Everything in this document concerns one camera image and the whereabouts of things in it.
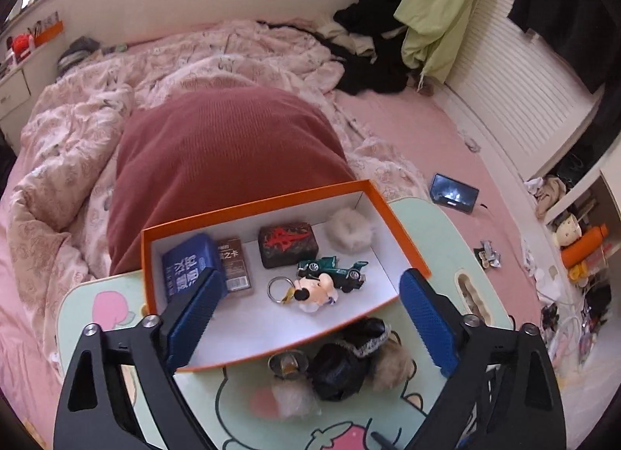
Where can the white fluffy pompom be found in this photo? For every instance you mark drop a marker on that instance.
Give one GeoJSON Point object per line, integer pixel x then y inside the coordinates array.
{"type": "Point", "coordinates": [347, 229]}

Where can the pink floral quilt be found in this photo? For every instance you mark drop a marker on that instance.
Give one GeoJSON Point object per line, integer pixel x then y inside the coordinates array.
{"type": "Point", "coordinates": [73, 139]}

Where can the black hanging garment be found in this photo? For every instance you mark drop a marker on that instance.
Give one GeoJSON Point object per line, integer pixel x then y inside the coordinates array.
{"type": "Point", "coordinates": [567, 3]}

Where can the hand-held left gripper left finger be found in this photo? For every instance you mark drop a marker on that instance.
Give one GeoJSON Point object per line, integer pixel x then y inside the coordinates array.
{"type": "Point", "coordinates": [194, 319]}

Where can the dark box with red emblem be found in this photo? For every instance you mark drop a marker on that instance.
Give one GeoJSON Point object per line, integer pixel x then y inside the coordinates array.
{"type": "Point", "coordinates": [286, 243]}

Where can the white drawer cabinet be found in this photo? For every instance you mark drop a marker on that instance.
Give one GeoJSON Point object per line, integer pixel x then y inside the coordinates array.
{"type": "Point", "coordinates": [14, 95]}

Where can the blue tin box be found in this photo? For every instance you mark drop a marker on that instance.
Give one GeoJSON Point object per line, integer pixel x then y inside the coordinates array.
{"type": "Point", "coordinates": [187, 260]}

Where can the light green cloth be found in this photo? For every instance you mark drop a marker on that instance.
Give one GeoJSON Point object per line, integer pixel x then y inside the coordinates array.
{"type": "Point", "coordinates": [446, 3]}

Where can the beige crumpled cloth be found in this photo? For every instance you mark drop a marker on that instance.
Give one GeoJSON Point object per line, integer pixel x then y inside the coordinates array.
{"type": "Point", "coordinates": [548, 193]}

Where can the brown fur pompom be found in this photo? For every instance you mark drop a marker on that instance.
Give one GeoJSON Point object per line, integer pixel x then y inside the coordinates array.
{"type": "Point", "coordinates": [393, 367]}

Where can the grey folded cloth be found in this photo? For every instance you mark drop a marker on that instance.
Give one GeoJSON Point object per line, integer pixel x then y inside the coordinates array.
{"type": "Point", "coordinates": [77, 52]}

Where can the black doll with lace trim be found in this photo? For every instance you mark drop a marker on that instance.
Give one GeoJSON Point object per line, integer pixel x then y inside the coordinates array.
{"type": "Point", "coordinates": [337, 372]}

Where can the crumpled foil wrapper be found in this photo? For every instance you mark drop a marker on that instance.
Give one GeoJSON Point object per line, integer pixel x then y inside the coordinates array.
{"type": "Point", "coordinates": [487, 253]}

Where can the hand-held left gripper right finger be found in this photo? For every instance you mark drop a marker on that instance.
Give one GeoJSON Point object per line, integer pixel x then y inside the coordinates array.
{"type": "Point", "coordinates": [429, 324]}

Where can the green toy car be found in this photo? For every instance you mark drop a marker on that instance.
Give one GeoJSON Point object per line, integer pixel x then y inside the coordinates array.
{"type": "Point", "coordinates": [334, 269]}

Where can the brown card box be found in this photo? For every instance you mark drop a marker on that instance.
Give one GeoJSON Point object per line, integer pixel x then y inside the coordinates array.
{"type": "Point", "coordinates": [235, 265]}

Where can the orange bottle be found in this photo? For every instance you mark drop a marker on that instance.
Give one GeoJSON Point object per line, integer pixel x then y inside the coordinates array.
{"type": "Point", "coordinates": [584, 246]}

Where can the cream cup with face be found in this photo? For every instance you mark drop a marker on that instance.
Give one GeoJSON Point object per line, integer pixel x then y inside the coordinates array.
{"type": "Point", "coordinates": [567, 231]}

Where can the orange cardboard box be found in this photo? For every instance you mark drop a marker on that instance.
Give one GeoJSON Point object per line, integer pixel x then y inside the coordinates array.
{"type": "Point", "coordinates": [252, 328]}

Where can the pink bed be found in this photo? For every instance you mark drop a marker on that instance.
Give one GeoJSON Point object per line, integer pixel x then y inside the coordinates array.
{"type": "Point", "coordinates": [412, 139]}

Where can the clear plastic wrapped jar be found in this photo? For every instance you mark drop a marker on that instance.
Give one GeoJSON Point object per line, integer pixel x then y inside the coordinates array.
{"type": "Point", "coordinates": [291, 391]}

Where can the white louvered door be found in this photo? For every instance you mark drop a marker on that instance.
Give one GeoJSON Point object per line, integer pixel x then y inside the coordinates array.
{"type": "Point", "coordinates": [524, 76]}

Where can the black clothes pile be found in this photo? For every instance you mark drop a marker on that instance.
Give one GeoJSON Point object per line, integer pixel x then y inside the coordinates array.
{"type": "Point", "coordinates": [373, 71]}

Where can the green cartoon print desktop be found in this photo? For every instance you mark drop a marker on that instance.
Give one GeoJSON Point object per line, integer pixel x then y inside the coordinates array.
{"type": "Point", "coordinates": [436, 236]}

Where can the black phone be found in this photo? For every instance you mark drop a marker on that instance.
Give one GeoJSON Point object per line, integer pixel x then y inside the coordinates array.
{"type": "Point", "coordinates": [453, 190]}

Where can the orange tray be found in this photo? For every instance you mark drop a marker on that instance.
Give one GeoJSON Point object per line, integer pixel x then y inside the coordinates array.
{"type": "Point", "coordinates": [48, 33]}

